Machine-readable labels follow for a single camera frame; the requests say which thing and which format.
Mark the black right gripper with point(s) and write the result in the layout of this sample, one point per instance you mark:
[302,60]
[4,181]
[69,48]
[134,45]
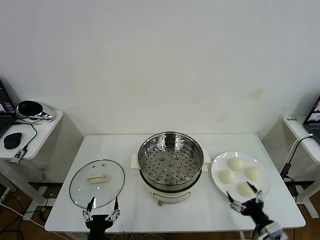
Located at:
[253,211]

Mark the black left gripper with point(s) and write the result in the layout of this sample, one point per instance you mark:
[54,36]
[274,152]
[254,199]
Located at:
[97,225]

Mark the white steamed baozi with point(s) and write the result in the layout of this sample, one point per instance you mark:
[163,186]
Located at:
[235,164]
[227,176]
[253,173]
[244,190]

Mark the stainless steel steamer basket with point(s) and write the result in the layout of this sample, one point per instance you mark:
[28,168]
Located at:
[170,165]

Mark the white round plate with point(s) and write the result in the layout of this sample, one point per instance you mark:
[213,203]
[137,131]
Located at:
[217,167]

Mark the white side table with label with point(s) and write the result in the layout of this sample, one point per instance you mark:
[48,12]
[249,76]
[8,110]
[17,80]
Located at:
[292,130]

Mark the white side table with mouse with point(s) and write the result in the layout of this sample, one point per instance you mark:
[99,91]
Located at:
[42,135]

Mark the grey usb hub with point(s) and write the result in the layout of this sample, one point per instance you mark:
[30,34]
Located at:
[18,156]

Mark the black laptop with dark screen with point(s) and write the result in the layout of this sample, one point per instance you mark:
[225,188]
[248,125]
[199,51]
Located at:
[313,125]

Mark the black computer mouse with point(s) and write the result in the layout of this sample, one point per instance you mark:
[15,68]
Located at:
[12,140]

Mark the shiny chrome rounded device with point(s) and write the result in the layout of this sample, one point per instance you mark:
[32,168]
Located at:
[37,112]

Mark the black laptop with pink screen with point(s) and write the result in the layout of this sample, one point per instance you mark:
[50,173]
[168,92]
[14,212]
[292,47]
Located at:
[4,120]

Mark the white wall socket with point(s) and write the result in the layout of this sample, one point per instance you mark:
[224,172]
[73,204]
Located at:
[42,167]

